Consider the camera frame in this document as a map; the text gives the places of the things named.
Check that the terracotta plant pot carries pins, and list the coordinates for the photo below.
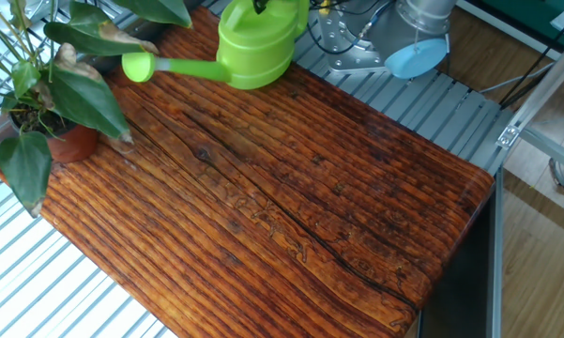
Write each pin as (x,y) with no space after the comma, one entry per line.
(75,145)

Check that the green board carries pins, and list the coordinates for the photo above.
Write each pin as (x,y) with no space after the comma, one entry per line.
(521,11)

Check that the yellow connector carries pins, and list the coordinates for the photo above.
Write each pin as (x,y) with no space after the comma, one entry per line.
(325,4)

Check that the green leafy plant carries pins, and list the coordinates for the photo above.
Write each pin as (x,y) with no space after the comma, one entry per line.
(84,98)

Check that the aluminium profile frame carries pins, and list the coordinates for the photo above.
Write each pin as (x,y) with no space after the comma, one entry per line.
(544,80)

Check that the silver robot mounting plate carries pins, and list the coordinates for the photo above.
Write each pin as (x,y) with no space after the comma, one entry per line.
(347,51)

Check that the green plastic watering can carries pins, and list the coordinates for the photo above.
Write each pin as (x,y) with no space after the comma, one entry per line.
(258,47)

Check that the wood grain board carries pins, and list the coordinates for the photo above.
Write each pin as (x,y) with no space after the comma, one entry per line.
(309,211)

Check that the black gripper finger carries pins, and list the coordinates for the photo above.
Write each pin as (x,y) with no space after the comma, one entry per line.
(260,4)

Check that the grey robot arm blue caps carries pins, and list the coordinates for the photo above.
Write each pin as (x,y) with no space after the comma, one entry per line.
(417,58)

